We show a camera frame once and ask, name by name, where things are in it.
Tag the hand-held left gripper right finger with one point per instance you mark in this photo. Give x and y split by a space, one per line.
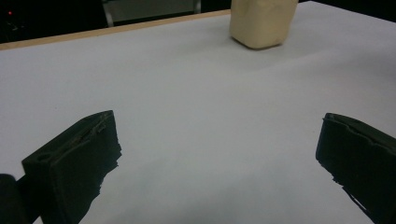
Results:
358 158

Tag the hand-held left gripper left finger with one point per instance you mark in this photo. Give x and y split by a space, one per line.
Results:
71 168

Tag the beige square cup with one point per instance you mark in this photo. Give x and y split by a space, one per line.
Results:
263 21

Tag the device with red light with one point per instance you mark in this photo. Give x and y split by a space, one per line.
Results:
10 13

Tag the white metal stand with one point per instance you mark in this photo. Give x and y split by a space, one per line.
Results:
149 9

